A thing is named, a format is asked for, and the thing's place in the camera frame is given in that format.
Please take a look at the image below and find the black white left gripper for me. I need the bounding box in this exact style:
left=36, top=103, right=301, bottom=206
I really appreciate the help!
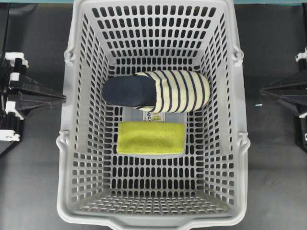
left=0, top=52, right=66, bottom=155

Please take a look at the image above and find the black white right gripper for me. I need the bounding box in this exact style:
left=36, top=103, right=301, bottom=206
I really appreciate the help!
left=260, top=47, right=307, bottom=151

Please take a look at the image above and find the yellow-green cloth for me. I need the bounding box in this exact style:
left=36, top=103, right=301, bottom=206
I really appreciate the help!
left=117, top=121, right=186, bottom=156

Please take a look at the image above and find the white label sticker in basket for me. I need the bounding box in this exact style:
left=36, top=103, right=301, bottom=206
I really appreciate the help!
left=143, top=111, right=165, bottom=122

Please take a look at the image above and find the grey plastic shopping basket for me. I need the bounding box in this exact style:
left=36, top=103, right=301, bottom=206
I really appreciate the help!
left=56, top=0, right=250, bottom=230

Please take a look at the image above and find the navy striped cream slipper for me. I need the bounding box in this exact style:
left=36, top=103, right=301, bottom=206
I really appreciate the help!
left=102, top=70, right=210, bottom=113

